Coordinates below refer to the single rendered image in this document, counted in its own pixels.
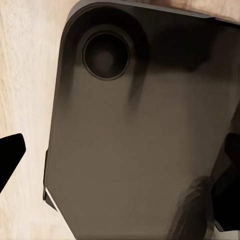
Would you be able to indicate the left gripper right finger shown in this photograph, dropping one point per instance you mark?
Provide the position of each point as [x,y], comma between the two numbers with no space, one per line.
[232,149]

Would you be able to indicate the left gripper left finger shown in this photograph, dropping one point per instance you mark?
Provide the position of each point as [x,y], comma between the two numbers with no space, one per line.
[12,149]

